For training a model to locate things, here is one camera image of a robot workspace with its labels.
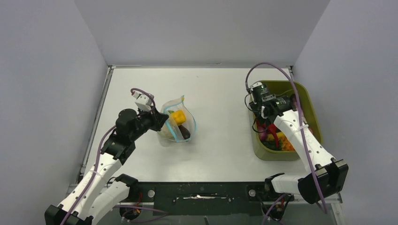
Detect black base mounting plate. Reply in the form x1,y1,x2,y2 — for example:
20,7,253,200
123,181,281,216

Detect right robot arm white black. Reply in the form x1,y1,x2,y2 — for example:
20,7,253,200
248,82,349,204

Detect yellow banana bunch toy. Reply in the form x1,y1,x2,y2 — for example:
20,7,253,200
266,132,286,141

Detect olive green plastic tub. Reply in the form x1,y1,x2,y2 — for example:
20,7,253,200
248,80,323,162

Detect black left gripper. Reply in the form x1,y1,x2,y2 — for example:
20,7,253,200
130,105,169,141

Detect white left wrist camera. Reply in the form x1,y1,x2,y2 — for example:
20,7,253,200
132,91,153,112

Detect orange spiky fruit toy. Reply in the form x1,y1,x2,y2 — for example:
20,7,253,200
280,139,295,151

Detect dark purple eggplant toy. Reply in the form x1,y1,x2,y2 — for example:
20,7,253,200
178,125,191,140

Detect purple red onion toy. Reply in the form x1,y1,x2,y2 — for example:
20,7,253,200
257,127,268,141

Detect clear zip top bag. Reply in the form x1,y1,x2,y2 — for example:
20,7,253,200
158,95,197,143

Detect yellow bell pepper toy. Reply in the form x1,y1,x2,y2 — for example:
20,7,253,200
171,110,186,126

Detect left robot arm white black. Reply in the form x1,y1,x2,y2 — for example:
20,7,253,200
45,108,169,225

